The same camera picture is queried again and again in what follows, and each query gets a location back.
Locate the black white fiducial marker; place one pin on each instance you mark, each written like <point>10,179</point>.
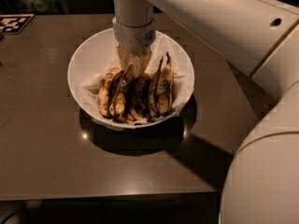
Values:
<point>14,24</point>

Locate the stickered right banana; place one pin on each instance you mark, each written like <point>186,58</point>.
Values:
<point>164,88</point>

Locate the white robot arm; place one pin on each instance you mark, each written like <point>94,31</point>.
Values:
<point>261,39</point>

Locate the thin spotted banana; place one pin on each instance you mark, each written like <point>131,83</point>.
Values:
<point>152,89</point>

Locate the white bowl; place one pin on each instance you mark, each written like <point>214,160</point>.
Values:
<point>90,56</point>

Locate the white paper towel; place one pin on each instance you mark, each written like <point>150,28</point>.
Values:
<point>183,84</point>

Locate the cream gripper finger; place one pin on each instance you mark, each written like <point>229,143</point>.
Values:
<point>125,57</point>
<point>141,61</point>

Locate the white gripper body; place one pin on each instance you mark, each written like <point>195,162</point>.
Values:
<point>133,37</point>

